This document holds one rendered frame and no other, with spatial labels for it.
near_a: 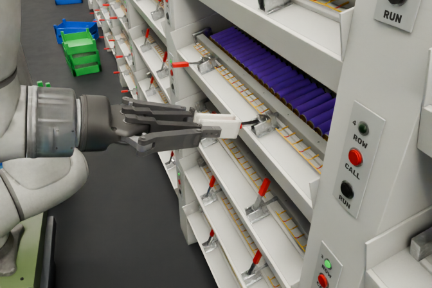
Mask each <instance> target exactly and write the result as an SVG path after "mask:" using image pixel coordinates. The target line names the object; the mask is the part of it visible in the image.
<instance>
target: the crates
mask: <svg viewBox="0 0 432 288"><path fill-rule="evenodd" d="M77 3H83V1H82V0H55V4H56V5H68V4H77ZM62 21H63V22H62V23H61V24H59V25H58V26H57V25H53V27H54V30H55V35H56V38H57V43H58V44H62V46H63V49H64V54H65V58H66V62H67V64H68V66H69V68H70V70H71V72H72V74H73V76H74V77H77V76H81V75H87V74H91V73H97V72H101V71H102V67H101V63H100V56H99V52H98V50H97V47H96V39H97V38H99V33H98V26H97V22H73V21H66V19H63V20H62Z"/></svg>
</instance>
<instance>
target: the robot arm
mask: <svg viewBox="0 0 432 288"><path fill-rule="evenodd" d="M20 38H21V0H0V163H3V168H1V169H0V276H11V275H13V274H14V273H15V272H16V270H17V267H16V264H15V262H16V258H17V252H18V248H19V242H20V238H21V235H22V233H23V231H24V226H23V225H22V224H19V223H20V222H21V221H23V220H26V219H28V218H30V217H33V216H36V215H38V214H40V213H42V212H45V211H46V210H49V209H50V208H52V207H54V206H56V205H58V204H60V203H62V202H64V201H65V200H66V199H68V198H70V197H71V196H72V195H74V194H75V193H76V192H77V191H78V190H79V189H80V188H81V187H82V186H83V185H84V183H85V182H86V180H87V177H88V175H89V168H88V165H87V161H86V159H85V157H84V155H83V153H81V152H103V151H105V150H107V148H108V146H109V145H110V144H112V143H115V144H119V145H132V146H133V147H134V148H135V149H136V155H137V156H138V157H144V156H147V155H149V154H151V153H154V152H164V151H169V150H179V149H189V148H194V147H198V146H199V143H200V140H201V138H237V135H238V133H239V129H240V125H241V122H240V120H235V118H236V116H235V115H234V114H202V113H195V114H194V112H195V108H193V107H190V109H189V111H186V107H185V106H182V105H172V104H167V103H157V102H148V101H143V100H136V99H133V98H129V97H126V96H125V97H123V98H122V102H121V104H120V105H110V101H109V99H108V97H106V96H99V95H86V94H82V96H79V98H78V99H76V95H75V92H74V90H73V89H70V88H58V87H39V86H37V85H33V83H32V79H31V76H30V73H29V71H28V66H27V64H26V60H25V56H24V52H23V49H22V46H21V42H20Z"/></svg>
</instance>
